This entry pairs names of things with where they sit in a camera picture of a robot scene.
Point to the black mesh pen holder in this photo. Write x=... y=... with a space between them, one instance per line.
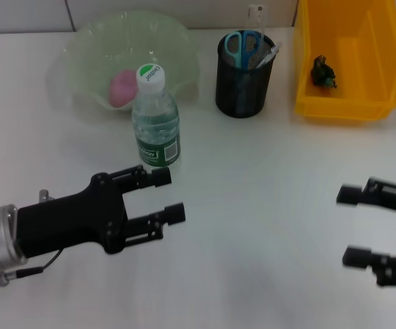
x=242 y=92

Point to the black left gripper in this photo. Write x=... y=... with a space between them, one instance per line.
x=71 y=219

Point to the yellow plastic bin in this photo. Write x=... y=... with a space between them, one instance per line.
x=352 y=41

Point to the pale green wavy bowl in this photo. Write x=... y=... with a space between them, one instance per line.
x=109 y=51

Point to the clear green-label water bottle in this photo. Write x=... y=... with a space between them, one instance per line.
x=157 y=137

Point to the pink peach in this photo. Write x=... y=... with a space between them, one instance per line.
x=122 y=89

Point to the clear plastic ruler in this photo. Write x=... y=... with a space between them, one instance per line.
x=256 y=20

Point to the blue scissors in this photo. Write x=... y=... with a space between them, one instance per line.
x=244 y=56

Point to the green plastic wrapper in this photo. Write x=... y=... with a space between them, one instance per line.
x=323 y=73

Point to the silver white ballpoint pen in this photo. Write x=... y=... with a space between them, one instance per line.
x=268 y=56

